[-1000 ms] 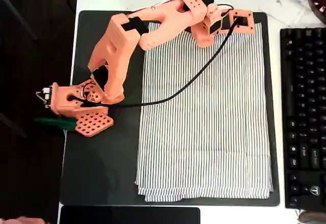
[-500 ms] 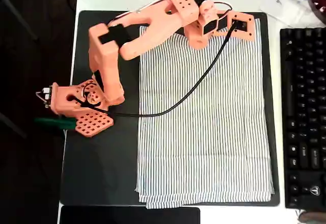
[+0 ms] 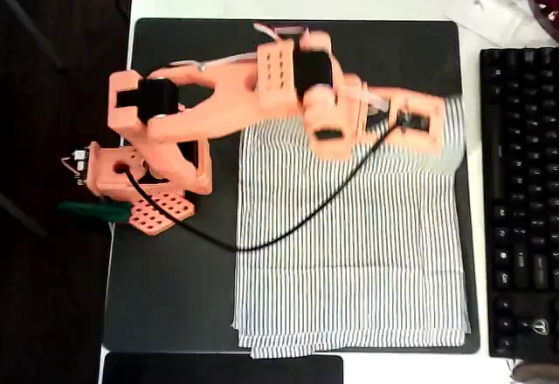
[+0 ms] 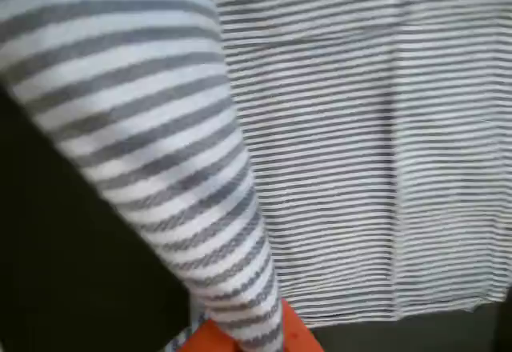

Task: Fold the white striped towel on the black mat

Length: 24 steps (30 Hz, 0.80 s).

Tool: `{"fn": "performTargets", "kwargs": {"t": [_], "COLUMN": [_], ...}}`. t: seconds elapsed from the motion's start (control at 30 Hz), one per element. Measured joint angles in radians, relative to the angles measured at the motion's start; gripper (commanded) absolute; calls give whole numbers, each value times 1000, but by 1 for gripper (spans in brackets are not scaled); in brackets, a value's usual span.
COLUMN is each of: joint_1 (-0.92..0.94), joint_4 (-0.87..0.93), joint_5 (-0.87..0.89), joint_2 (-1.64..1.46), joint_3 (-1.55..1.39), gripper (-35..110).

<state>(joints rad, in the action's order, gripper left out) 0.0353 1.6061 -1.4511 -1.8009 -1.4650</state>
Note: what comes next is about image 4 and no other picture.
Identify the grey white striped cloth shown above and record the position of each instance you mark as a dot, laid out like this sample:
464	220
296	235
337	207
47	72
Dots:
360	148

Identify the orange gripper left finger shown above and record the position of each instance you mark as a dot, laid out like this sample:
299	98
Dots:
210	338

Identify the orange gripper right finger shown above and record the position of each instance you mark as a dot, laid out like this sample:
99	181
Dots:
298	332

